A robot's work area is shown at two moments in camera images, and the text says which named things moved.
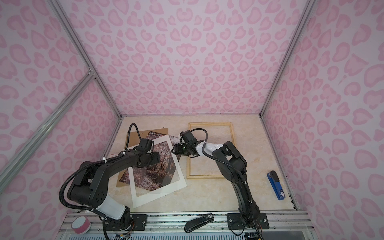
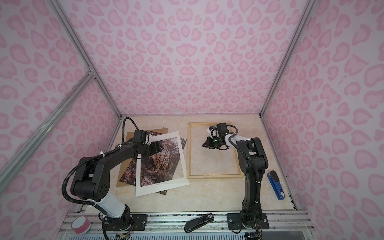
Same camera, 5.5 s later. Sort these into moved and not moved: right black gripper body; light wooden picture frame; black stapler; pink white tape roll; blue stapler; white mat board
Moved: white mat board; right black gripper body
Not moved: pink white tape roll; light wooden picture frame; black stapler; blue stapler
